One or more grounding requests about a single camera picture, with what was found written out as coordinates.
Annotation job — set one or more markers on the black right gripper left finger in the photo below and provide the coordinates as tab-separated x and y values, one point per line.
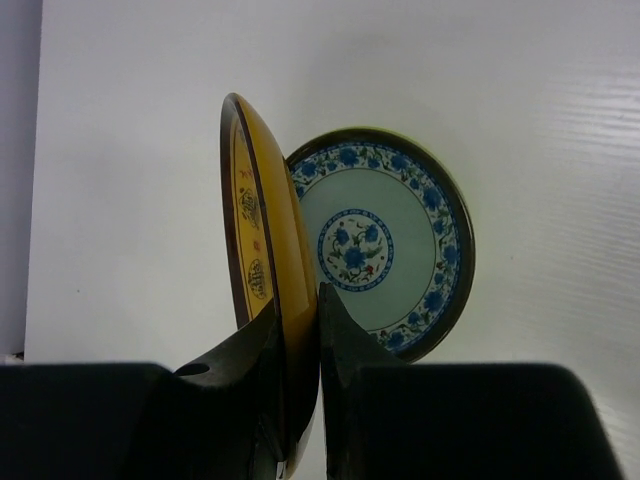
218	417

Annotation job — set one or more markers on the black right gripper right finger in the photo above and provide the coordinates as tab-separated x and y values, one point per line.
388	419

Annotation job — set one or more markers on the yellow patterned plate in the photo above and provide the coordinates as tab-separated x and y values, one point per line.
269	260

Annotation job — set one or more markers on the teal blue floral plate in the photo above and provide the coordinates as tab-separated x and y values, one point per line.
389	229

